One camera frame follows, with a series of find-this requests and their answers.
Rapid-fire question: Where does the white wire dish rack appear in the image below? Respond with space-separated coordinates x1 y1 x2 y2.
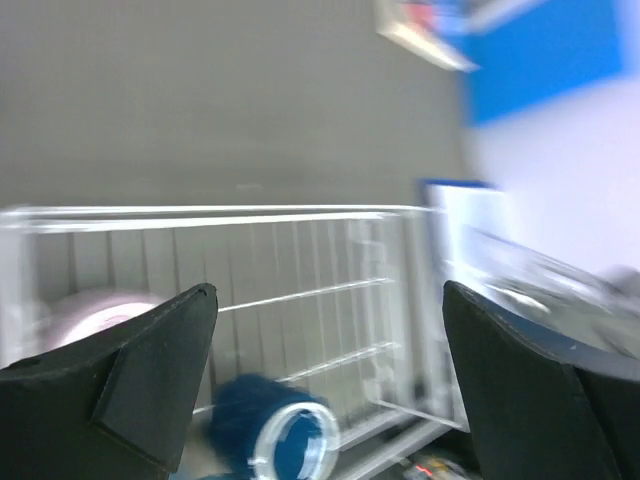
1 205 467 479

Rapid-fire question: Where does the paperback book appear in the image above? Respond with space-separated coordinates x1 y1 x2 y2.
374 0 478 73

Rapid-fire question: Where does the pink mug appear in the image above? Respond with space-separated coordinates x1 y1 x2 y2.
36 289 165 353

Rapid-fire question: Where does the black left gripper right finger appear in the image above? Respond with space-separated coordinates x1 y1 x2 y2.
442 280 639 479

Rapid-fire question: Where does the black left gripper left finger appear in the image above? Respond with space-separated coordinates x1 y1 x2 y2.
1 283 218 479

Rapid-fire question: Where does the dark blue mug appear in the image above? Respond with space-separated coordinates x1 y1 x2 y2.
208 373 341 479

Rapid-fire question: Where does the blue folder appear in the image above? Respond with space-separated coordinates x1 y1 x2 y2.
447 1 628 127

